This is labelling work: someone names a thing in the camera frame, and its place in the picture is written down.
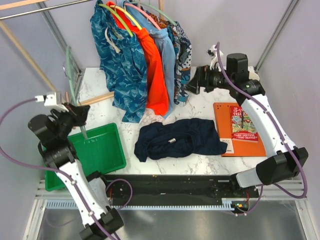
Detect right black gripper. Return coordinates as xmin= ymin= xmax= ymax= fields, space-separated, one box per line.
xmin=182 ymin=63 xmax=234 ymax=95

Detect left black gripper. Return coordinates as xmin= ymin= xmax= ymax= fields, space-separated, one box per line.
xmin=51 ymin=102 xmax=90 ymax=139

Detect navy blue shorts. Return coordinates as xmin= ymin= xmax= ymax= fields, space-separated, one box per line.
xmin=134 ymin=118 xmax=228 ymax=163

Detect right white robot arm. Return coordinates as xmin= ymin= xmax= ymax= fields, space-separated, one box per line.
xmin=188 ymin=49 xmax=309 ymax=197

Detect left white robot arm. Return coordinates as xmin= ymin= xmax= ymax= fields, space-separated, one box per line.
xmin=28 ymin=103 xmax=124 ymax=240

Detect patterned grey orange shorts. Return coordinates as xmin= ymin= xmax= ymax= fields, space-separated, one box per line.
xmin=147 ymin=12 xmax=192 ymax=107

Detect orange hanging shorts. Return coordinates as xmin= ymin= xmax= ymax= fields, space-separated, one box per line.
xmin=106 ymin=1 xmax=169 ymax=116

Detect light blue hanging shorts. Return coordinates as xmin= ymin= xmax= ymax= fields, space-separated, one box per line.
xmin=117 ymin=0 xmax=175 ymax=119

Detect blue patterned hanging shorts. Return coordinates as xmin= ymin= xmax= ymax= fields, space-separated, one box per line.
xmin=90 ymin=0 xmax=148 ymax=123

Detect pink hanger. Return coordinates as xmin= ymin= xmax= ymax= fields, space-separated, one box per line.
xmin=124 ymin=2 xmax=161 ymax=30

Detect mint green loaded hanger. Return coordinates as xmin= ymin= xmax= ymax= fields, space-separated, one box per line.
xmin=130 ymin=0 xmax=177 ymax=26

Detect lime green hanger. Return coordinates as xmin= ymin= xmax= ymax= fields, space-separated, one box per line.
xmin=98 ymin=3 xmax=133 ymax=38

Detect yellow hanger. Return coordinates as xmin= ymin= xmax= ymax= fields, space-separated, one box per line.
xmin=114 ymin=5 xmax=142 ymax=30

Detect orange notebook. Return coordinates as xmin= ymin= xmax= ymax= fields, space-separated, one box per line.
xmin=213 ymin=102 xmax=266 ymax=157

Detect green plastic tray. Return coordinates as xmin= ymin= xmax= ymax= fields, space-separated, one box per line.
xmin=42 ymin=122 xmax=127 ymax=192

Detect pale yellow mug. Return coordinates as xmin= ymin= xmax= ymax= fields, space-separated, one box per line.
xmin=249 ymin=71 xmax=260 ymax=81

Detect red green children's book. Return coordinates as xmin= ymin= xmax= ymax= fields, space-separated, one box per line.
xmin=229 ymin=106 xmax=258 ymax=143

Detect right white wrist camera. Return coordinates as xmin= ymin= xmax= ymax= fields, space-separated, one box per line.
xmin=207 ymin=44 xmax=218 ymax=70

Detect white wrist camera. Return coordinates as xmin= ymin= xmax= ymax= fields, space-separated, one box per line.
xmin=207 ymin=44 xmax=218 ymax=70
xmin=35 ymin=91 xmax=69 ymax=112

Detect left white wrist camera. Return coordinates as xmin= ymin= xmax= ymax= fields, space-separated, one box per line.
xmin=35 ymin=91 xmax=69 ymax=112

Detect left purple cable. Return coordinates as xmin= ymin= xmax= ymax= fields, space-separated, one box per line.
xmin=0 ymin=97 xmax=133 ymax=240

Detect purple cable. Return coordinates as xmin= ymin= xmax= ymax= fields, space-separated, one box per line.
xmin=0 ymin=97 xmax=133 ymax=240
xmin=214 ymin=41 xmax=308 ymax=217

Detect white slotted cable duct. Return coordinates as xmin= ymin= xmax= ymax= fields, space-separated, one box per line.
xmin=45 ymin=199 xmax=250 ymax=211

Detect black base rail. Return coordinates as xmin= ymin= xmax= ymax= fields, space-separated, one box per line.
xmin=102 ymin=174 xmax=259 ymax=206

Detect wooden clothes rack frame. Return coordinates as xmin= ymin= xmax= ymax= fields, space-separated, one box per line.
xmin=0 ymin=0 xmax=116 ymax=106

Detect metal clothes rail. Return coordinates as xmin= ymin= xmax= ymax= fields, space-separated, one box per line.
xmin=0 ymin=0 xmax=92 ymax=21

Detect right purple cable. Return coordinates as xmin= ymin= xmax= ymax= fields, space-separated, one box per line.
xmin=214 ymin=41 xmax=308 ymax=217

